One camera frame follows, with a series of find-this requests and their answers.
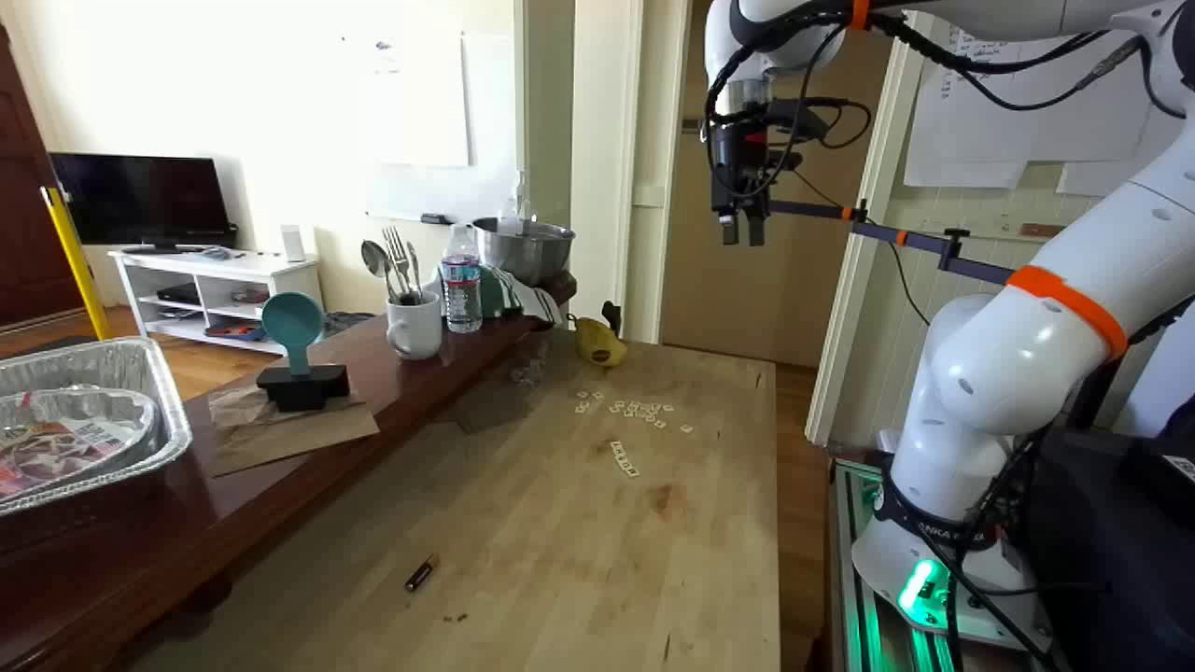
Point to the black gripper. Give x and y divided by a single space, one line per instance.
742 161

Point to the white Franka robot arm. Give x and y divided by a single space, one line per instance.
995 375

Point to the brown wooden door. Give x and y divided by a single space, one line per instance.
750 284

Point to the white leaning panel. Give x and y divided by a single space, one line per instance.
859 273

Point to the small black clip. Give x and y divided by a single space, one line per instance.
609 310

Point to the purple bar clamp orange tips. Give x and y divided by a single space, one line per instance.
919 239

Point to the yellow rubber toy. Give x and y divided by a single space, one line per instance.
601 345

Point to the metal cooking pot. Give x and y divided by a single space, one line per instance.
535 248

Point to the crumpled white cloth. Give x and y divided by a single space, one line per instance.
528 300

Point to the clear plastic water bottle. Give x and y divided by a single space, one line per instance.
460 289

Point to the metal fork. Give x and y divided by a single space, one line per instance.
406 262

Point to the white ceramic mug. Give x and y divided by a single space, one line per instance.
415 325

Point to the metal spoon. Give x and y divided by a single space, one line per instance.
375 259

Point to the small white box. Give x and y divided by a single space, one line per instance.
292 239

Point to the black rectangular base block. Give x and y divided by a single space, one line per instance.
306 387

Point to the brown cardboard sheet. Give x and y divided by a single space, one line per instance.
299 435

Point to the black equipment box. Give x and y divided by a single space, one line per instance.
1121 562

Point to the white television shelf unit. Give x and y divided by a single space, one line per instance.
220 296

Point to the black flat screen television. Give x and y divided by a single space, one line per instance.
145 199

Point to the aluminium foil tray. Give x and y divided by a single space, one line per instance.
150 411

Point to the yellow stick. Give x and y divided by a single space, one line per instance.
76 262

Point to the dark brown wooden table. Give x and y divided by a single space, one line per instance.
150 547

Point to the colourful plate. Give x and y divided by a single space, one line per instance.
63 440

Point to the dark brown wooden cabinet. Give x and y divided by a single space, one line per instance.
25 199

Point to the white wall board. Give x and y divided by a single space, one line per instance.
415 100

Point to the robot base plate green light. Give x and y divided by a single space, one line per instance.
928 584

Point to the aluminium rail frame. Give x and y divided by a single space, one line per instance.
867 611

